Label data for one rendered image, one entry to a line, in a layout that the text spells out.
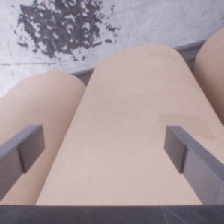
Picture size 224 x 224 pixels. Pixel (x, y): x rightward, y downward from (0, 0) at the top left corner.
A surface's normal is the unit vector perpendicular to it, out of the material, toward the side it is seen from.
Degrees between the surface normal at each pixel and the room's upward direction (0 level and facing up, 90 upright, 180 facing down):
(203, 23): 0
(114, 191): 90
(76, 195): 90
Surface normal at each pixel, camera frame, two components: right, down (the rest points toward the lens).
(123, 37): -0.11, 0.64
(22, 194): 0.73, -0.47
